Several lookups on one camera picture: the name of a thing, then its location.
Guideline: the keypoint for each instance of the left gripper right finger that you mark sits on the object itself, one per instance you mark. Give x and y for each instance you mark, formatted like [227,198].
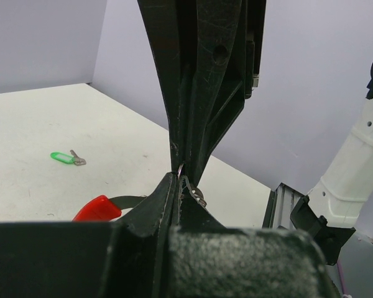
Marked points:
[206,259]

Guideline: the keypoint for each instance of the aluminium frame rail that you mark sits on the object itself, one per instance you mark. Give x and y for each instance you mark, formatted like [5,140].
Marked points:
[279,207]

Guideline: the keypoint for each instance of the green tagged key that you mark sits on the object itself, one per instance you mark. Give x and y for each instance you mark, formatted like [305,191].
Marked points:
[72,159]

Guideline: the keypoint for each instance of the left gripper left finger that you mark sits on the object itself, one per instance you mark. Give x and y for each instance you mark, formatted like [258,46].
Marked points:
[125,258]

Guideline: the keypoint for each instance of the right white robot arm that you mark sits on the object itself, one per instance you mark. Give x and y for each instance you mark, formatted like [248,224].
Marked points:
[330,210]

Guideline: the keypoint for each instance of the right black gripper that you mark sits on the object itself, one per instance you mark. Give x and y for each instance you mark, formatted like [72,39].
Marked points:
[189,98]

